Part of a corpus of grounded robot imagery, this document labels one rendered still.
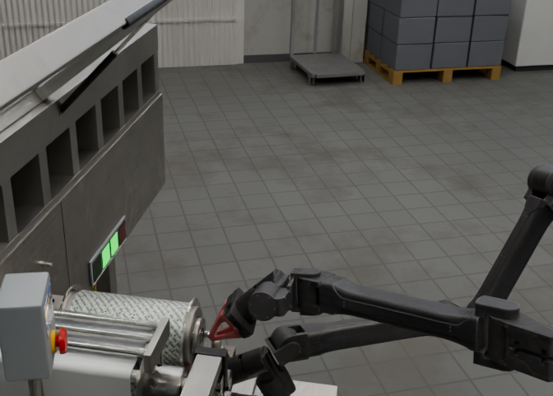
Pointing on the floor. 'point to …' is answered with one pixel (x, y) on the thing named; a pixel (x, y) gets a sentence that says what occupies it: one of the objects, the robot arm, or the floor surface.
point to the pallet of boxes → (436, 28)
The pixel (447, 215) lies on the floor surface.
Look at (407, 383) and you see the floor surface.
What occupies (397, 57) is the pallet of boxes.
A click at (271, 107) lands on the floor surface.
